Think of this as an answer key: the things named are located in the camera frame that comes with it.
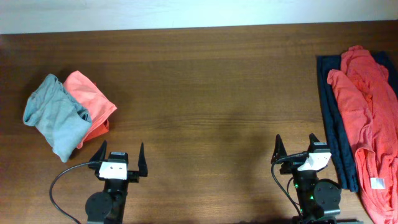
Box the black cable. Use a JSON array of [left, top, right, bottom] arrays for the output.
[[271, 151, 310, 220], [49, 161, 100, 224]]

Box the navy blue garment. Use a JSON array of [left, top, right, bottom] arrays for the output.
[[316, 51, 398, 193]]

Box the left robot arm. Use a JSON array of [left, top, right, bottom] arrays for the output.
[[85, 141, 148, 224]]

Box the salmon folded shirt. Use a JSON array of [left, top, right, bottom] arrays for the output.
[[63, 71, 117, 149]]

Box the orange-red t-shirt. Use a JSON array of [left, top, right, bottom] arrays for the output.
[[327, 45, 397, 223]]

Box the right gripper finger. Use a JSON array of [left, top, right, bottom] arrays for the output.
[[271, 134, 287, 164], [308, 133, 320, 152]]

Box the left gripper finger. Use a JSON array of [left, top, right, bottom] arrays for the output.
[[137, 142, 148, 177], [90, 140, 107, 162]]

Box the right black cable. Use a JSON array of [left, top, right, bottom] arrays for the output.
[[271, 151, 310, 220]]

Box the grey folded shirt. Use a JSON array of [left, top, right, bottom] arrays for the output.
[[23, 74, 92, 162]]

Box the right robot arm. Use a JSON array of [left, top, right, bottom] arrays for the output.
[[271, 134, 360, 224]]

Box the left black cable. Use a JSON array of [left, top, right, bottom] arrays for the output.
[[49, 161, 100, 224]]

